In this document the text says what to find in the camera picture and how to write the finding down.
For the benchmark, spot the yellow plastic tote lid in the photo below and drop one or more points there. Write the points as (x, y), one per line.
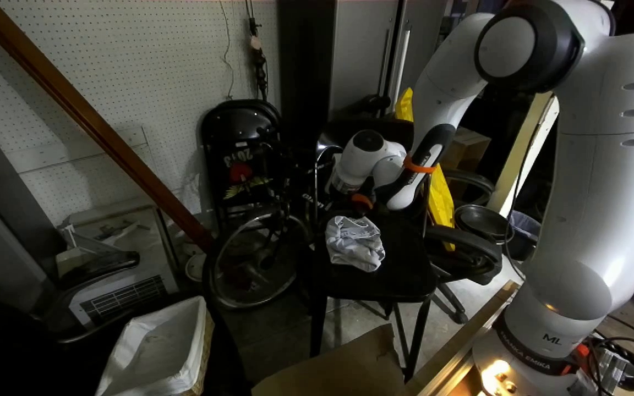
(441, 205)

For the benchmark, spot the light wooden board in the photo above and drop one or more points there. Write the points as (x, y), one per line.
(521, 155)

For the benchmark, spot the grey metal cabinet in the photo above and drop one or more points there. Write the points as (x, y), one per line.
(361, 52)

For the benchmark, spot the brown cardboard sheet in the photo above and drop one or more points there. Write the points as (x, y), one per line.
(330, 370)

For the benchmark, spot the light wooden beam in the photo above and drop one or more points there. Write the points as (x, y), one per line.
(462, 337)

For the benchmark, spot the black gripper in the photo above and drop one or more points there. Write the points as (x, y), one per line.
(357, 202)

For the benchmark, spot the white space heater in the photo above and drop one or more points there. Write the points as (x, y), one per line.
(121, 293)

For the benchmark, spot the black bicycle wheel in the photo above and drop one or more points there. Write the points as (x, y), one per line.
(218, 266)

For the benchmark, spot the brown wooden plank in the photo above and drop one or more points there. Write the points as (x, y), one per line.
(96, 121)

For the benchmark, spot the stacked black folding chairs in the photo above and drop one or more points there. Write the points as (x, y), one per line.
(240, 145)

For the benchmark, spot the black office chair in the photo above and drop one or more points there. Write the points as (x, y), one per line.
(471, 253)

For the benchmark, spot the white towel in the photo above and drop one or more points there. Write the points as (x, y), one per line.
(355, 243)

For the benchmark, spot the tan cardboard box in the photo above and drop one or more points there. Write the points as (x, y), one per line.
(467, 145)

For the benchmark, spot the black folding chair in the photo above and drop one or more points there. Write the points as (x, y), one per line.
(406, 257)

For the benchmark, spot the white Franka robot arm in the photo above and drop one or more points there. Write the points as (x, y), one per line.
(609, 184)

